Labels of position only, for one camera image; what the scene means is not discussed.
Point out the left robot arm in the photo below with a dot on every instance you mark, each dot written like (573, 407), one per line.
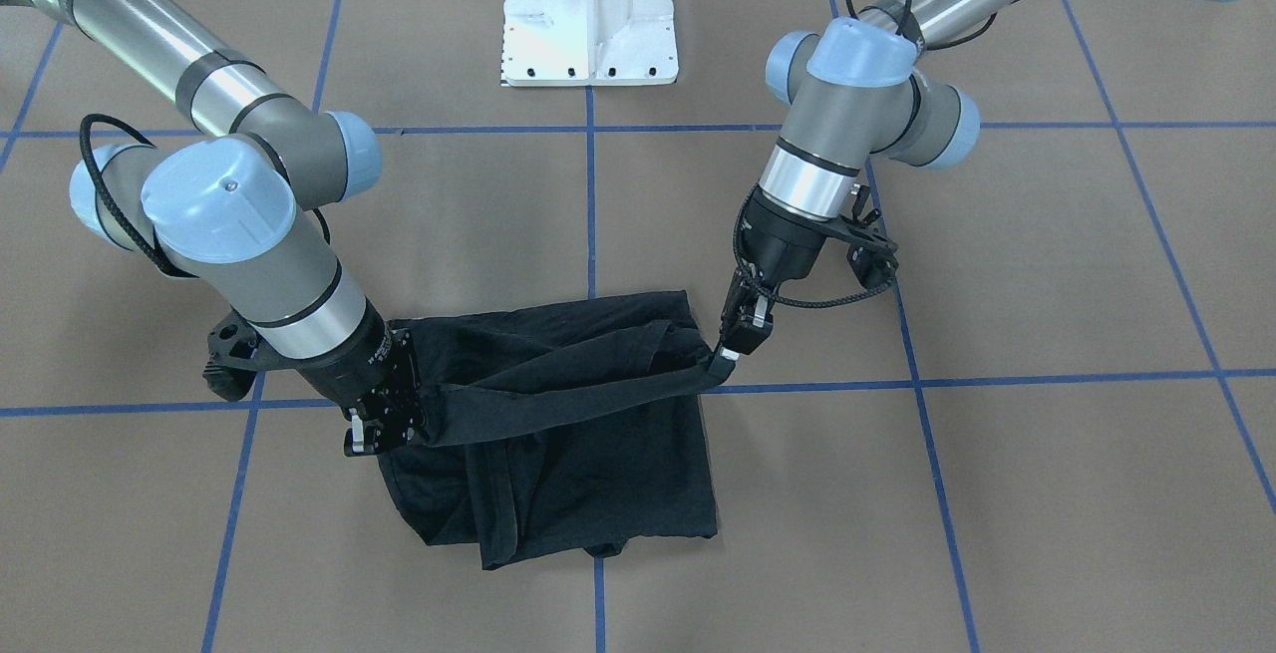
(854, 92)

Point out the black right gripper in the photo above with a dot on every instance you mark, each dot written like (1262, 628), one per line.
(351, 367)

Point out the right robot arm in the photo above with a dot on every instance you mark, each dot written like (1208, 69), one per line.
(239, 210)

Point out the black graphic t-shirt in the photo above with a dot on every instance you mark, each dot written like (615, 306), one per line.
(550, 428)

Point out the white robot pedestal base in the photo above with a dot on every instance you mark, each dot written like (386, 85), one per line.
(580, 43)

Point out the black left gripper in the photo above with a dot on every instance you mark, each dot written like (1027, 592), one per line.
(781, 237)

